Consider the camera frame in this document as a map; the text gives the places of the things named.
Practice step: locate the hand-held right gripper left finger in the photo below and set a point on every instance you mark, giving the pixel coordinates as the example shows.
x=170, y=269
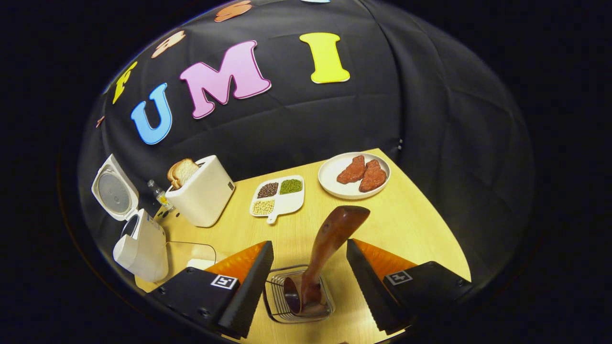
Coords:
x=248, y=291

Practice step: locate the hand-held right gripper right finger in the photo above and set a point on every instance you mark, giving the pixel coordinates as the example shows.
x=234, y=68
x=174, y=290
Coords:
x=366, y=286

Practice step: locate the pile of white rice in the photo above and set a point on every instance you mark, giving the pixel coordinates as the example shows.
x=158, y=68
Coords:
x=201, y=263

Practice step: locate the brown wooden spoon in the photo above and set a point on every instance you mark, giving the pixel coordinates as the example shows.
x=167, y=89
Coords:
x=330, y=239

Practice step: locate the white rice cooker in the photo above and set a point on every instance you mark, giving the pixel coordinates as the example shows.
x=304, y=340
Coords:
x=143, y=248

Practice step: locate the pile of yellow soybeans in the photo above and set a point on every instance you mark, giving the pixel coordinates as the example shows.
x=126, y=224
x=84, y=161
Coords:
x=263, y=207

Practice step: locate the white divided dish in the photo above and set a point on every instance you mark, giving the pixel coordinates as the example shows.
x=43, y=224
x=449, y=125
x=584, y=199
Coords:
x=287, y=203

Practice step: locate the pile of dark beans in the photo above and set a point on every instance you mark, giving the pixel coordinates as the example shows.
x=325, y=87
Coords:
x=267, y=189

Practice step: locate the white toaster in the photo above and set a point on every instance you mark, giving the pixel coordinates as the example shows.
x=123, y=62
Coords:
x=205, y=196

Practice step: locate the white round plate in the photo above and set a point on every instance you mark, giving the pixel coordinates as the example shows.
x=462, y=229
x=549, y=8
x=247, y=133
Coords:
x=330, y=184

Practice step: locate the red meat piece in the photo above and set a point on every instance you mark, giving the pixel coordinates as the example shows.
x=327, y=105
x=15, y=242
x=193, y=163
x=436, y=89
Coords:
x=351, y=169
x=373, y=176

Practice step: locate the pile of green beans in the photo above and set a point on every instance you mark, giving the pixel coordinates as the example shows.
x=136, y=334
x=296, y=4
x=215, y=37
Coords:
x=290, y=186

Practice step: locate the small glass bottle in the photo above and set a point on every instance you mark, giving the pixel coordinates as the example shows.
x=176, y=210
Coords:
x=158, y=193

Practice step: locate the black backdrop cloth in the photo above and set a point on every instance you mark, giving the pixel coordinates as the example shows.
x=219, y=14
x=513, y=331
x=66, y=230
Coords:
x=430, y=119

